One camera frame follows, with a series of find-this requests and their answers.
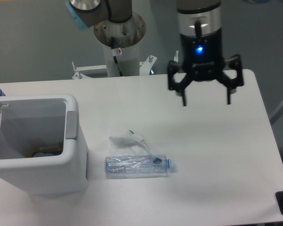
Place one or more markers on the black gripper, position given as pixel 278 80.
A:
pixel 201 56

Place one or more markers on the white push-lid trash can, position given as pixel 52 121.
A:
pixel 29 122

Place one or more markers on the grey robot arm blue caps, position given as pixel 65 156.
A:
pixel 120 30

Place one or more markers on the yellow blue trash inside can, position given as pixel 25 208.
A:
pixel 45 151

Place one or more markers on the crumpled clear plastic wrapper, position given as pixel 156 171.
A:
pixel 130 143

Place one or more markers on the clear plastic water bottle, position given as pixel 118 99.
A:
pixel 138 166

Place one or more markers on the white metal base frame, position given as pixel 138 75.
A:
pixel 96 71

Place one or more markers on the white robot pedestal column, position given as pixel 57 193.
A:
pixel 122 61

